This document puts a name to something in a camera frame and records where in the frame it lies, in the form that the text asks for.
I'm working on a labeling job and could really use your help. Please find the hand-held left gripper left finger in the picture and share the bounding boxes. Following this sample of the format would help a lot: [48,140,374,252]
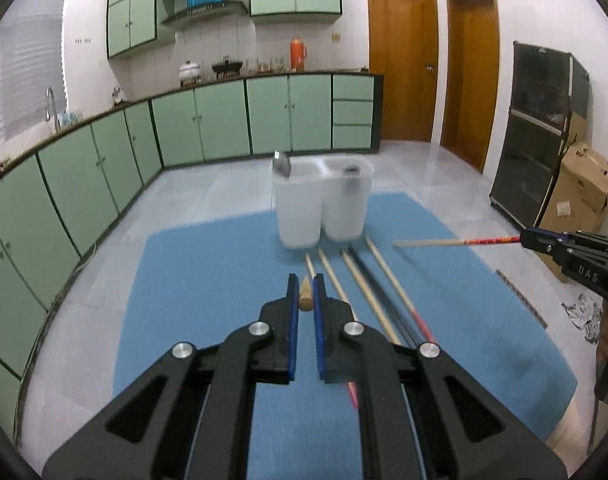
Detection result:
[43,274,305,480]

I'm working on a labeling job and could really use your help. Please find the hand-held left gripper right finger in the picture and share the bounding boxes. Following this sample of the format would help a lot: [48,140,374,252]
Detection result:
[314,274,569,480]

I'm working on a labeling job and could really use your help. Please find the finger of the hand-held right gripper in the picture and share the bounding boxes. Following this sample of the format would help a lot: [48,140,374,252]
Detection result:
[526,228,608,245]
[520,234,608,257]

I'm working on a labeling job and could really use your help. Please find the light wooden chopstick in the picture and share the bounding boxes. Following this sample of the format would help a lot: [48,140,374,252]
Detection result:
[299,254,319,312]

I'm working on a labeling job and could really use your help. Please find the red-ended wooden chopstick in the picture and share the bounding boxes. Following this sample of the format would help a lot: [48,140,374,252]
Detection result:
[318,249,361,409]
[393,236,524,248]
[341,250,402,346]
[366,237,435,346]

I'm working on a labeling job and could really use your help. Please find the black chopstick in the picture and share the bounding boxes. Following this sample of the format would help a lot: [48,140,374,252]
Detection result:
[354,246,419,348]
[348,247,411,348]

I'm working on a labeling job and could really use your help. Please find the white two-compartment utensil holder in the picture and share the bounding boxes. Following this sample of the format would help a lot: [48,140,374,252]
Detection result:
[270,154,375,250]

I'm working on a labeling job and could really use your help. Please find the patterned cloth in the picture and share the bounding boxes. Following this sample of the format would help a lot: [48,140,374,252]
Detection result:
[561,294,604,345]

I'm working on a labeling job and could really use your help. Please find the cardboard box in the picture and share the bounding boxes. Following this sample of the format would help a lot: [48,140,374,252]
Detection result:
[538,110,608,283]

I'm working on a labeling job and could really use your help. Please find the black glass-front cabinet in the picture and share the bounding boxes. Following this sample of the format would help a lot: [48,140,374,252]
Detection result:
[488,41,590,228]

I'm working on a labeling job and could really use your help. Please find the blue mat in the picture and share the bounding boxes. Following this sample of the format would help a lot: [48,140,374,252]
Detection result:
[113,191,579,480]

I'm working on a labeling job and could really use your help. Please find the wooden door in recess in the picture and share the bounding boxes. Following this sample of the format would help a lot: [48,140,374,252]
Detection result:
[441,0,500,173]

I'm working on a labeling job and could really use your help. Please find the green drawer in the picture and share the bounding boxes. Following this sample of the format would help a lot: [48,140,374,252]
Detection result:
[333,126,373,150]
[333,101,373,125]
[333,75,375,101]

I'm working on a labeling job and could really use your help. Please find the closed wooden door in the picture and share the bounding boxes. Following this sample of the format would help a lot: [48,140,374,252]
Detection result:
[366,0,439,143]

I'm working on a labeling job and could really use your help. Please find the green base cabinets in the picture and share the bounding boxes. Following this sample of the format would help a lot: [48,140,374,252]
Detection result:
[0,71,385,453]

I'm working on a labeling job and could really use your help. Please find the row of jars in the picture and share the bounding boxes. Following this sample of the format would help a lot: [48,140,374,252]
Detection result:
[246,55,289,73]

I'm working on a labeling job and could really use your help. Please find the black wok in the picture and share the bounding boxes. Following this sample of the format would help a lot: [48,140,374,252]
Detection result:
[211,57,245,78]

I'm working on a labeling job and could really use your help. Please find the orange thermos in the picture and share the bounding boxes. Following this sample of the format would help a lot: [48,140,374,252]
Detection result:
[290,36,309,73]

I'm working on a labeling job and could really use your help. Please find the metal faucet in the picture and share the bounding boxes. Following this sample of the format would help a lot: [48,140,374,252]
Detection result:
[45,87,62,133]

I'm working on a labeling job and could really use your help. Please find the black range hood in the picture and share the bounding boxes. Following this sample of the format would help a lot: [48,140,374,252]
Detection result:
[160,1,249,28]

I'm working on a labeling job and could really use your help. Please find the window blinds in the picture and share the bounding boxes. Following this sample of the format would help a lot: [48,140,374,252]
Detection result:
[0,0,71,148]

